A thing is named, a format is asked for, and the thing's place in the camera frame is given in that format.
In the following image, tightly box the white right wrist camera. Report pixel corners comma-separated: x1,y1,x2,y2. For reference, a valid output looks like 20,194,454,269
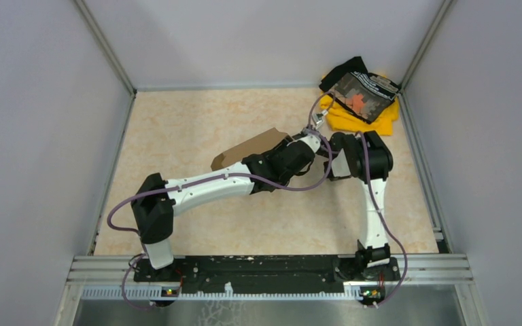
311,109,328,130

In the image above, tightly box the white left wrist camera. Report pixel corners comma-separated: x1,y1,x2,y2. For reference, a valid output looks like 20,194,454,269
292,132,321,153

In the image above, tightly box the aluminium front rail frame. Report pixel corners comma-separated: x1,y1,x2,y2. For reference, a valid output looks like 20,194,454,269
67,254,474,302

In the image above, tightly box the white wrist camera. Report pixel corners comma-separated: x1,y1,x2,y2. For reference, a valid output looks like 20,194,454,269
311,109,328,130
292,132,321,153

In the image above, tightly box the brown cardboard box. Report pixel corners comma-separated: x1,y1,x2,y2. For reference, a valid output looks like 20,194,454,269
211,128,292,171

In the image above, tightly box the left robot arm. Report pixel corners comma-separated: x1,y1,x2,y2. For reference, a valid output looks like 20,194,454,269
131,135,321,281

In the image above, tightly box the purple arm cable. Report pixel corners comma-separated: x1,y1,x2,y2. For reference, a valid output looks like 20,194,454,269
106,128,334,311
307,92,408,308

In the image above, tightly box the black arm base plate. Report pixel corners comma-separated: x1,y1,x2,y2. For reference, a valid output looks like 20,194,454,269
133,255,400,294

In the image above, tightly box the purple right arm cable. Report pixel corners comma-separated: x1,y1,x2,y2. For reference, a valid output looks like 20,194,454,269
307,92,408,308

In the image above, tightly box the yellow folded cloth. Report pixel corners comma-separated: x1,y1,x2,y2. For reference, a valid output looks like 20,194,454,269
319,71,401,136

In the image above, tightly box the black printed folded shirt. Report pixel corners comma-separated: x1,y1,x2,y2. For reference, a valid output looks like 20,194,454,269
319,56,402,124

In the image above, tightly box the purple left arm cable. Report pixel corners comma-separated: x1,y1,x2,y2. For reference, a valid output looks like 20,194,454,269
106,128,334,311

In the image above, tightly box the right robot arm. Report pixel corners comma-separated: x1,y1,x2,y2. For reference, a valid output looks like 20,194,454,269
326,131,394,280

